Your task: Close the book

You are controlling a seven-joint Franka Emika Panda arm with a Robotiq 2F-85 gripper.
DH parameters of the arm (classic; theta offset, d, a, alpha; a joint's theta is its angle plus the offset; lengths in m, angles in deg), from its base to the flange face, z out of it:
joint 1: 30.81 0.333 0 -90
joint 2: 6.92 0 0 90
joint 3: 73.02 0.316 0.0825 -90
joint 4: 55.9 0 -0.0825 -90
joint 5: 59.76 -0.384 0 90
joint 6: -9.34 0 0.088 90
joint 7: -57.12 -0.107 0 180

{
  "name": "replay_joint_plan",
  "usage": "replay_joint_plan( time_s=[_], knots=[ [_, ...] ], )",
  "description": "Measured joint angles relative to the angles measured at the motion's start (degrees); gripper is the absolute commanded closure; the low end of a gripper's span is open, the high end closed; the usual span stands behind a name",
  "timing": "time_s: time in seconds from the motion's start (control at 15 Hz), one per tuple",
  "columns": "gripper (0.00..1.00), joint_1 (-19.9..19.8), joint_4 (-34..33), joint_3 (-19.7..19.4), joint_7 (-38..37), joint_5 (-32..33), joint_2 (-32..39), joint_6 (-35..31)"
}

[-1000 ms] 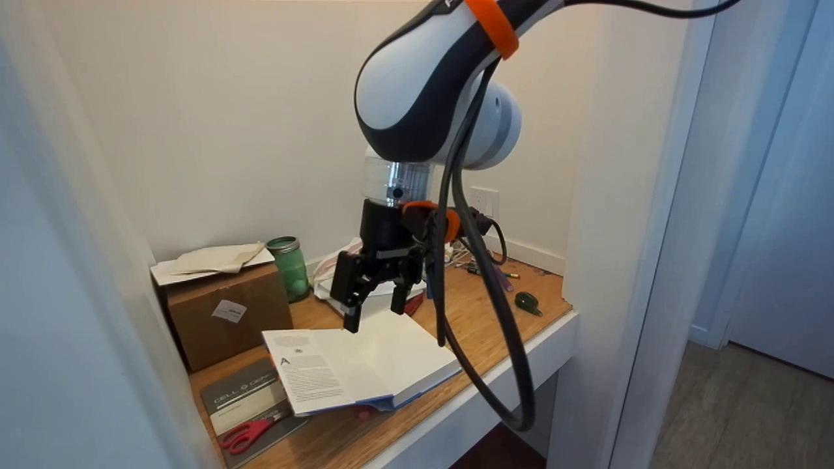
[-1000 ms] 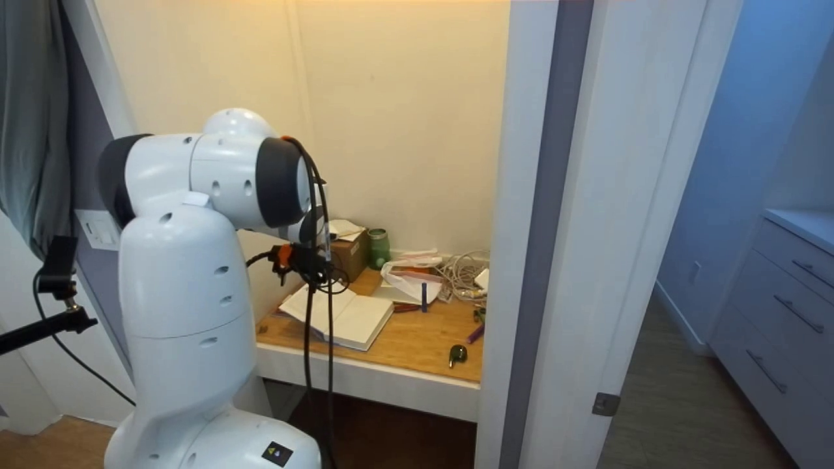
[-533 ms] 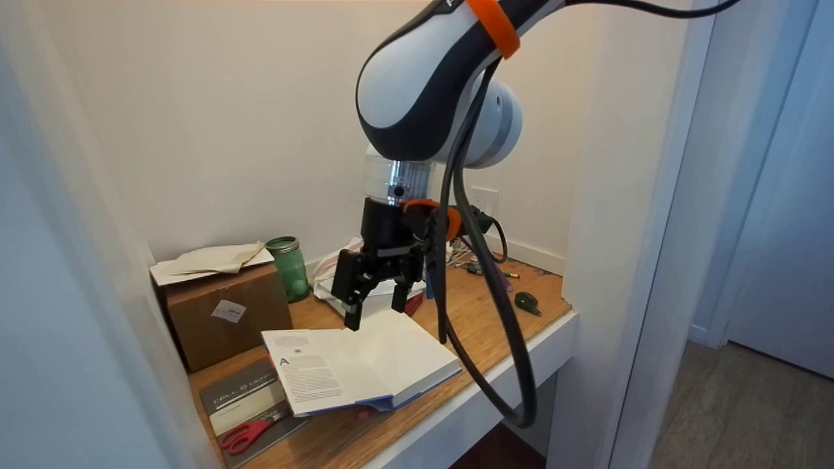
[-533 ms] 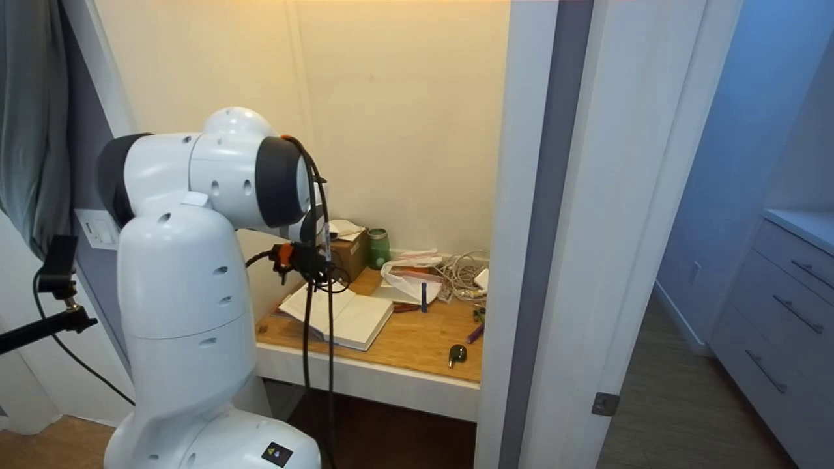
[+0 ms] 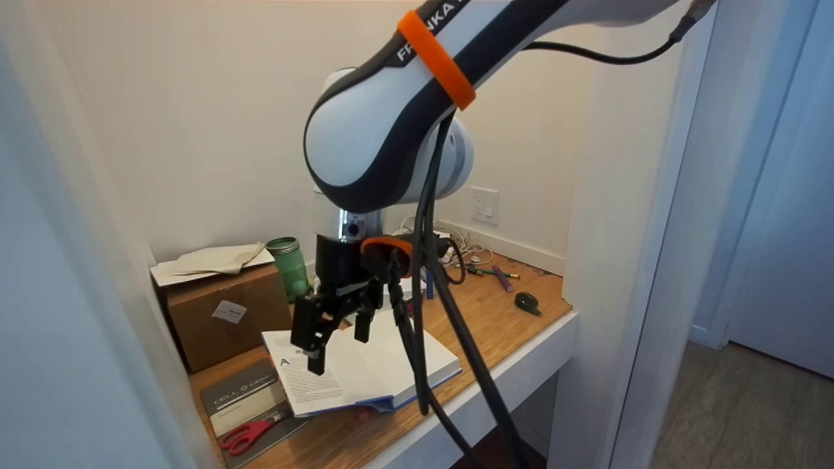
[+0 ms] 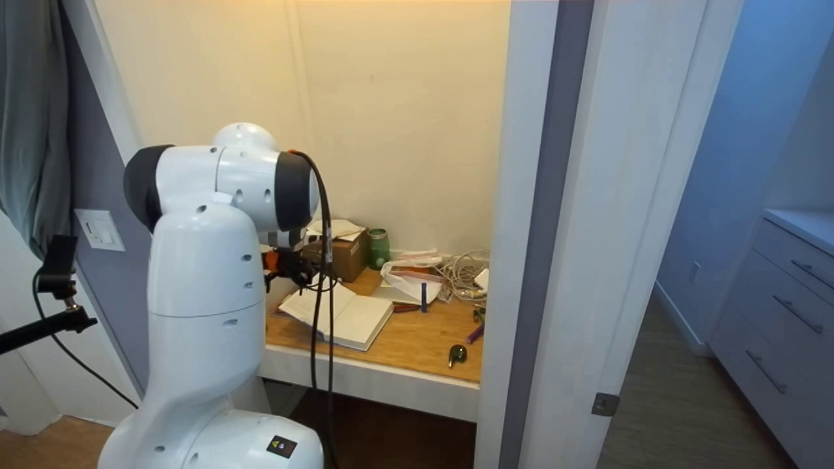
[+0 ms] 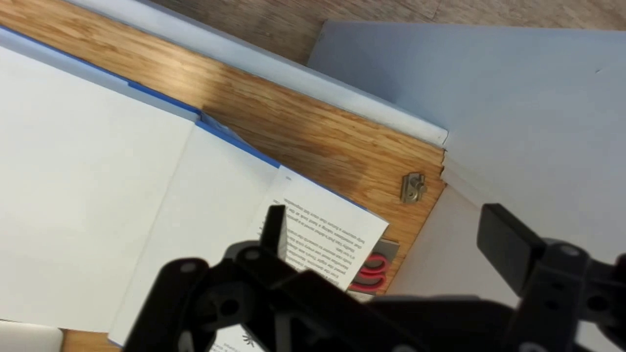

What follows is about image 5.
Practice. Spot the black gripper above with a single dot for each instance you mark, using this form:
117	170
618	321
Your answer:
340	270

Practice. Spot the book with colourful cover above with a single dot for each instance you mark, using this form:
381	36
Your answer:
375	368

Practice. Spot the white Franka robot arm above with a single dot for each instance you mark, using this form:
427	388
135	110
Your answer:
381	131

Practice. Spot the green tumbler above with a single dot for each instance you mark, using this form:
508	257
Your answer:
290	270

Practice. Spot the brown cardboard box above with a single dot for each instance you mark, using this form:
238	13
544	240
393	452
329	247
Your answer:
222	328

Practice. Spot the red scissors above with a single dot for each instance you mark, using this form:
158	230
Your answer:
247	436

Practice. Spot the beige paper sheets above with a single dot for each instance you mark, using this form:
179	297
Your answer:
211	263

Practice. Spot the purple marker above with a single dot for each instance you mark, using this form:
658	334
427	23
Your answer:
501	281

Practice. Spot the dark green plastic clip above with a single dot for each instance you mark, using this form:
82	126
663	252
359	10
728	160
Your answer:
527	304

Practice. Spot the white door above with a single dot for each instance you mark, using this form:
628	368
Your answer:
784	218

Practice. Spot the white wall outlet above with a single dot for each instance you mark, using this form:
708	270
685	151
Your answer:
484	208

